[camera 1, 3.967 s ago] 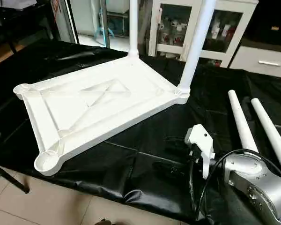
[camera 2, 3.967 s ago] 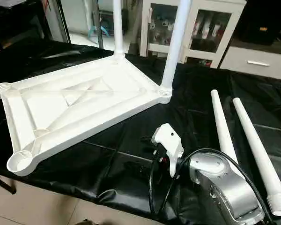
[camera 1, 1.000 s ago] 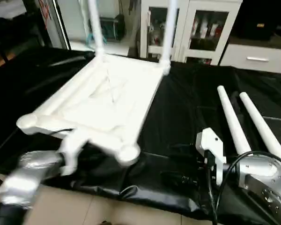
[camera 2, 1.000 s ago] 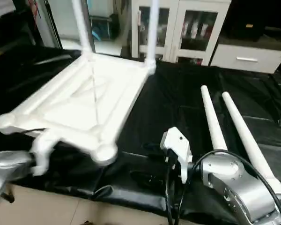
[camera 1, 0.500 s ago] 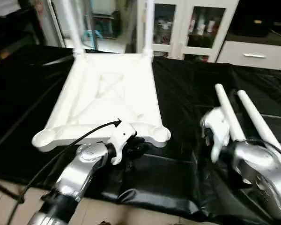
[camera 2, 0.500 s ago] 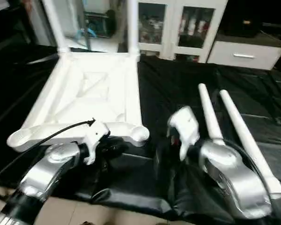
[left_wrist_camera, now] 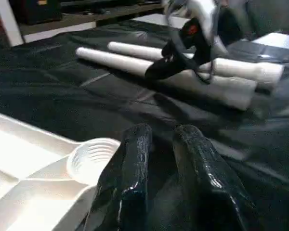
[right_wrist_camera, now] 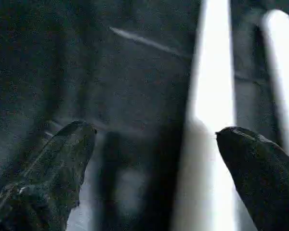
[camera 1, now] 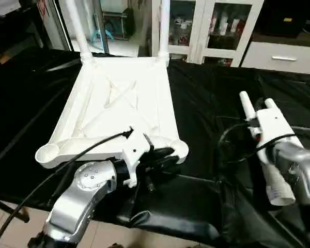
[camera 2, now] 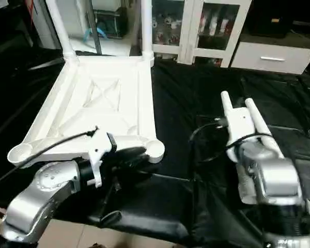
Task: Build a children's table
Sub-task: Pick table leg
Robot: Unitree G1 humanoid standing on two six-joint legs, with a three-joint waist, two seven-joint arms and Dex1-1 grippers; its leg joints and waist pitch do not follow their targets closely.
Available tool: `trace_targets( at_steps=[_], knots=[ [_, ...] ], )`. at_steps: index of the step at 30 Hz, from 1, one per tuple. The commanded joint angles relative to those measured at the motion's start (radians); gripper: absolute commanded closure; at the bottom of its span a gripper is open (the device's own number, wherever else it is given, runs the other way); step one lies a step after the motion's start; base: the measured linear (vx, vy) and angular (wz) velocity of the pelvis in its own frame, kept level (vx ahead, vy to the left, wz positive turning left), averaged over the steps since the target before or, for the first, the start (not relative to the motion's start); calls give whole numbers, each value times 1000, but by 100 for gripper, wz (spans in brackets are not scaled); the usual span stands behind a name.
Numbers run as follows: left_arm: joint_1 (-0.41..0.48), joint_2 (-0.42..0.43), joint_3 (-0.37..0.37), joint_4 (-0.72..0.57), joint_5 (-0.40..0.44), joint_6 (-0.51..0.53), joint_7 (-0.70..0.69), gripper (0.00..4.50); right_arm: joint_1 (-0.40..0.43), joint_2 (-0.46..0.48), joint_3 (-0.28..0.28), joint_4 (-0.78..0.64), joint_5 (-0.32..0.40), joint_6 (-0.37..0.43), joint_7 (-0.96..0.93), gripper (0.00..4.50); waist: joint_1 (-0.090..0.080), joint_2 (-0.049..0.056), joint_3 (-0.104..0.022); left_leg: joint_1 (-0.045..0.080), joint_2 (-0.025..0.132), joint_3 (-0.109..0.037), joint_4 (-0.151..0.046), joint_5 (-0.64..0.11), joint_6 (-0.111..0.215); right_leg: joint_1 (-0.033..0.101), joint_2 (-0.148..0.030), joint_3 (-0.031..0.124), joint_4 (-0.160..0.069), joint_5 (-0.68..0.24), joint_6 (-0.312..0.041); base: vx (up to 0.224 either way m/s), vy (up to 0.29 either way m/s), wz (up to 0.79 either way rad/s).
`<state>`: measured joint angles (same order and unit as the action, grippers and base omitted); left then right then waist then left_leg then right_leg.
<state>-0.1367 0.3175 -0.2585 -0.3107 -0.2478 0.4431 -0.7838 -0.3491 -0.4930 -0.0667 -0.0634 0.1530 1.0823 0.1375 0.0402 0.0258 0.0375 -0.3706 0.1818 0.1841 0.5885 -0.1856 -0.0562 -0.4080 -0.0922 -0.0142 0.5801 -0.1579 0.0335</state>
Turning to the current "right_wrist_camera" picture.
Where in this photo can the white plastic table leg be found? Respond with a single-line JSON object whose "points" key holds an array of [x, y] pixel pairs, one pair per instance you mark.
{"points": [[284, 72], [212, 72]]}

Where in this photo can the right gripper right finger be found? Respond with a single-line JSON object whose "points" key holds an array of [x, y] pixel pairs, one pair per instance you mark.
{"points": [[267, 183]]}

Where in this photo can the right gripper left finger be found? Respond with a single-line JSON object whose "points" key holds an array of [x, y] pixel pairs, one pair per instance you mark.
{"points": [[48, 183]]}

